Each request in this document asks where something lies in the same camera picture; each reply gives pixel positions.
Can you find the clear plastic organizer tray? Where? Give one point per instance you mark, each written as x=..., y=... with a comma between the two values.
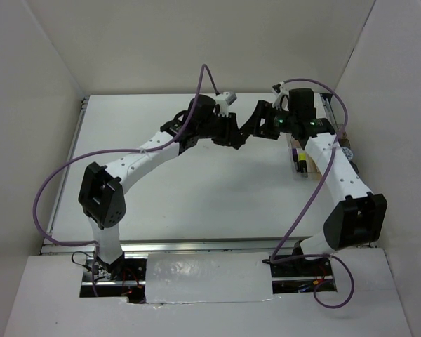
x=313, y=173

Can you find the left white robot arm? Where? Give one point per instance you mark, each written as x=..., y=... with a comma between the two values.
x=103, y=189

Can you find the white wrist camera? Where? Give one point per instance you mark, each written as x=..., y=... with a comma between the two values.
x=224, y=100
x=281, y=96

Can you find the blue round tape dispenser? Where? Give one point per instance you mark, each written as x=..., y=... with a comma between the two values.
x=348, y=153

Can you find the white taped front panel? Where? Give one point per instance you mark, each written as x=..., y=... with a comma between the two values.
x=207, y=278

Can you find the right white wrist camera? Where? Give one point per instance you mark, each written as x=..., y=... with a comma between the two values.
x=281, y=96

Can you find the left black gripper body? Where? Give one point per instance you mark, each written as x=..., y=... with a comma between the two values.
x=215, y=129

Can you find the purple black highlighter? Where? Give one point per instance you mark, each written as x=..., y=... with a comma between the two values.
x=295, y=159

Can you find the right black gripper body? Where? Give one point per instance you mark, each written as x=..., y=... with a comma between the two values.
x=276, y=121

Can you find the yellow black highlighter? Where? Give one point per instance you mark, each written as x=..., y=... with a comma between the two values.
x=302, y=162

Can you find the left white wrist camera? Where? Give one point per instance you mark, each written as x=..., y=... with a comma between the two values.
x=224, y=100

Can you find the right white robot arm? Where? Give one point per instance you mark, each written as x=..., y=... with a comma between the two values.
x=358, y=213

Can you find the aluminium front rail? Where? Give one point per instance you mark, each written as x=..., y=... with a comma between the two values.
x=268, y=244

